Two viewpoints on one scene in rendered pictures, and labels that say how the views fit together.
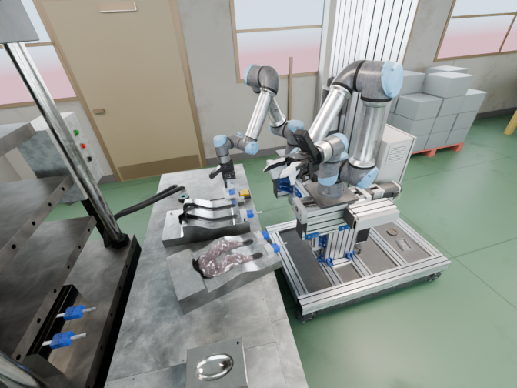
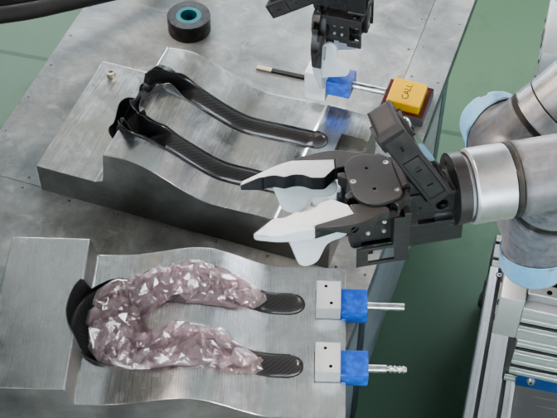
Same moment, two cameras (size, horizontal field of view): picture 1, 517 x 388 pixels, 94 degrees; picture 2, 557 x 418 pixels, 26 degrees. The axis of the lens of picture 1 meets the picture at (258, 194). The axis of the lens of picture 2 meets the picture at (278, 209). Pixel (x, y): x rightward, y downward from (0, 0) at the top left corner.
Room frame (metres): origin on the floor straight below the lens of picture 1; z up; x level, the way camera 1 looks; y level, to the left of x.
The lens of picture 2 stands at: (0.00, -0.41, 2.32)
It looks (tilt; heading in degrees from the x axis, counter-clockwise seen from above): 50 degrees down; 28
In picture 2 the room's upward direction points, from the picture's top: straight up
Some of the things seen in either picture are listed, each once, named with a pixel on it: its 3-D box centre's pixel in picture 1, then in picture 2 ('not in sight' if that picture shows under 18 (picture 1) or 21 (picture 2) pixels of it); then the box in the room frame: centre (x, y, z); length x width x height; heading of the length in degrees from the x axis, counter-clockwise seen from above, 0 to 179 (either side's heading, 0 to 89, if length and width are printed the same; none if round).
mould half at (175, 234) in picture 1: (206, 217); (208, 143); (1.13, 0.33, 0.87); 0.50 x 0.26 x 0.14; 99
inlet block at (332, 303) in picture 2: (265, 234); (360, 306); (0.96, -0.03, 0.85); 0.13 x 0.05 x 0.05; 116
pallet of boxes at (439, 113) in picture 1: (423, 112); not in sight; (3.68, -2.63, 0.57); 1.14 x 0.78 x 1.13; 104
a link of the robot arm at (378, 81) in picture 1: (367, 132); not in sight; (0.98, -0.49, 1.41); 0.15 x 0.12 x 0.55; 40
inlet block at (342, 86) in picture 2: (233, 191); (346, 83); (1.31, 0.16, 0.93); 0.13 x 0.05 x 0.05; 99
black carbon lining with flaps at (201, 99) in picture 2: (207, 212); (214, 129); (1.12, 0.31, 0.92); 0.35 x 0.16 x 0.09; 99
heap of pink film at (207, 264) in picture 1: (224, 255); (174, 314); (0.80, 0.19, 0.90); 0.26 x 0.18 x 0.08; 116
